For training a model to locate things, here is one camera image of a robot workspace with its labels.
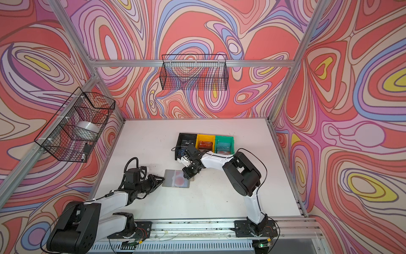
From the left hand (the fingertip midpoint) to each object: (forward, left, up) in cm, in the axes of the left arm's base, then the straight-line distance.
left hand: (165, 178), depth 88 cm
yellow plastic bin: (+24, -23, +7) cm, 34 cm away
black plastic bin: (+27, -8, 0) cm, 29 cm away
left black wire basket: (+9, +36, +32) cm, 49 cm away
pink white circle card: (0, -8, -2) cm, 8 cm away
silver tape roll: (+9, +32, +31) cm, 45 cm away
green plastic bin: (+23, -36, +1) cm, 42 cm away
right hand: (+1, -12, -3) cm, 13 cm away
